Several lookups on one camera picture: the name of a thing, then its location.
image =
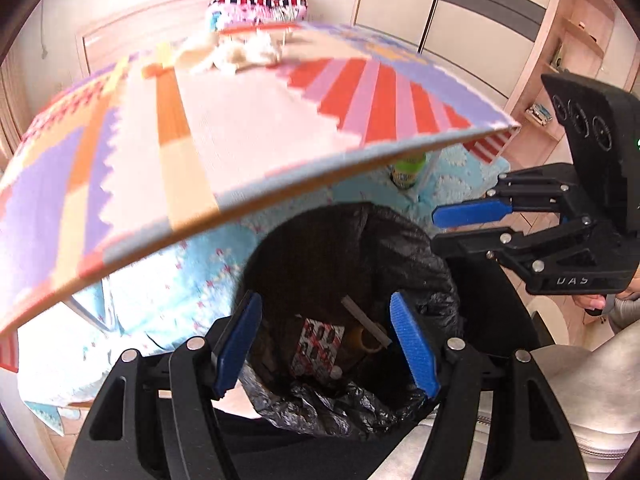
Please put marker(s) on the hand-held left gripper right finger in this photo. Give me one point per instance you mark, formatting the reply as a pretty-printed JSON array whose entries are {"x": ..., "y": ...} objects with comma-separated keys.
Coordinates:
[{"x": 416, "y": 347}]

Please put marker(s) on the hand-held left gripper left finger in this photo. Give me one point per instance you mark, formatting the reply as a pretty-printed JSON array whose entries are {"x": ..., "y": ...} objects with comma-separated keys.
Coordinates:
[{"x": 239, "y": 347}]

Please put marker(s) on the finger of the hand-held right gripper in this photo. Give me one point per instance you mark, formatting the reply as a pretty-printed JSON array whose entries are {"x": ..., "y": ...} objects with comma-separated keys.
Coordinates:
[
  {"x": 465, "y": 246},
  {"x": 470, "y": 212}
]

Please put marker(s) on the black trash bin with bag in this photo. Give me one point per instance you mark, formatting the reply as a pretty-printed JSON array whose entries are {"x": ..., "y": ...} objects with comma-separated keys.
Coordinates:
[{"x": 325, "y": 250}]

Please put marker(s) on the person's right forearm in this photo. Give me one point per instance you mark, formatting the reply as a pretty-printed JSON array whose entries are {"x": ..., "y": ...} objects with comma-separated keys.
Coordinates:
[{"x": 627, "y": 312}]

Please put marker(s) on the person's right hand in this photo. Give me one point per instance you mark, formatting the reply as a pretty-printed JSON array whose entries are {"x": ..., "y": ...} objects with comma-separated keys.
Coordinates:
[{"x": 592, "y": 301}]

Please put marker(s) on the yellow-brown small tube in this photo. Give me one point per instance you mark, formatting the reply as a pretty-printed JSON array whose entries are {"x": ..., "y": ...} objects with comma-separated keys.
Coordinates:
[{"x": 364, "y": 341}]

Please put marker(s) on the grey flat strip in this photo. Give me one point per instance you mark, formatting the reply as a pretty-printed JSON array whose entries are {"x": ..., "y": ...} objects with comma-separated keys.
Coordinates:
[{"x": 367, "y": 325}]

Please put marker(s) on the green plastic bottle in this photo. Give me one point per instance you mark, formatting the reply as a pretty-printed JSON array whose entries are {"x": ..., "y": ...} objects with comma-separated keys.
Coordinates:
[{"x": 406, "y": 172}]

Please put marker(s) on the red and white blister pack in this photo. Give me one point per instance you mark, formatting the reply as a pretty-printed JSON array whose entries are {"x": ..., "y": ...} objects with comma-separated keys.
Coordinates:
[{"x": 316, "y": 345}]

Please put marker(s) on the small blue and white box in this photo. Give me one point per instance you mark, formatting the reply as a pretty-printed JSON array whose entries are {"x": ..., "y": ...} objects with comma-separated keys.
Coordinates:
[{"x": 539, "y": 114}]

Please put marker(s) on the light wooden shelf unit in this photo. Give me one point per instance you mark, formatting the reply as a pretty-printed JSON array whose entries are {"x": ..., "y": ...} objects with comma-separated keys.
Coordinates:
[{"x": 575, "y": 25}]

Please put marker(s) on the person's light grey jacket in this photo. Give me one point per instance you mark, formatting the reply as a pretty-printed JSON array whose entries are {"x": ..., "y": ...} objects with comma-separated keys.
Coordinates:
[{"x": 590, "y": 395}]

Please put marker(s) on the white wardrobe with grey stripes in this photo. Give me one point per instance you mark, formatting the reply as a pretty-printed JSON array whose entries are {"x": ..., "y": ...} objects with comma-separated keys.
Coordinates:
[{"x": 475, "y": 25}]

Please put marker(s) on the folding table with colourful cloth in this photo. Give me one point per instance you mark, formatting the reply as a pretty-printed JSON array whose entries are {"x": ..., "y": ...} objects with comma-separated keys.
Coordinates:
[{"x": 225, "y": 125}]

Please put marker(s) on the stack of folded patterned blankets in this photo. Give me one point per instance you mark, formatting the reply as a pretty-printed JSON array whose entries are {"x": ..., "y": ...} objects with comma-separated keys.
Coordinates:
[{"x": 260, "y": 0}]

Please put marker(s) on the light wooden headboard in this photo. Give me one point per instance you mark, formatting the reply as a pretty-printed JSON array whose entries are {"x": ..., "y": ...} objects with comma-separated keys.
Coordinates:
[{"x": 140, "y": 25}]

